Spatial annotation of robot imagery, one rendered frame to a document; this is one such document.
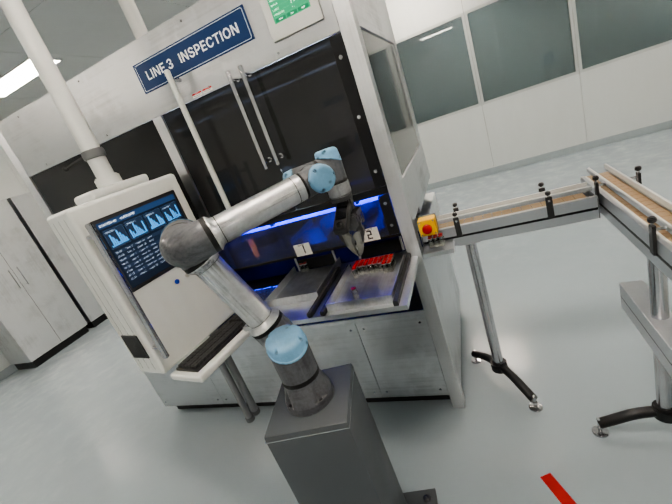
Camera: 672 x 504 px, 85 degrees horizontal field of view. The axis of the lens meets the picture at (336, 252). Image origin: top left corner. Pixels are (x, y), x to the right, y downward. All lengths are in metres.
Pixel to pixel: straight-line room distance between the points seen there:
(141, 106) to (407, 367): 1.78
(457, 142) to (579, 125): 1.60
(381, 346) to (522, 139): 4.78
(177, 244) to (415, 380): 1.45
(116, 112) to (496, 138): 5.14
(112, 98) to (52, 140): 0.50
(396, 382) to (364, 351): 0.24
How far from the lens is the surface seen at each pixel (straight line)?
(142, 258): 1.72
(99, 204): 1.68
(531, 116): 6.19
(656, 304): 1.65
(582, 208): 1.74
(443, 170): 6.23
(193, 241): 0.94
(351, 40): 1.53
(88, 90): 2.22
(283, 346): 1.06
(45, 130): 2.51
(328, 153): 1.15
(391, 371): 2.03
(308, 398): 1.13
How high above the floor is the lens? 1.52
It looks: 19 degrees down
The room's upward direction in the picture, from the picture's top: 20 degrees counter-clockwise
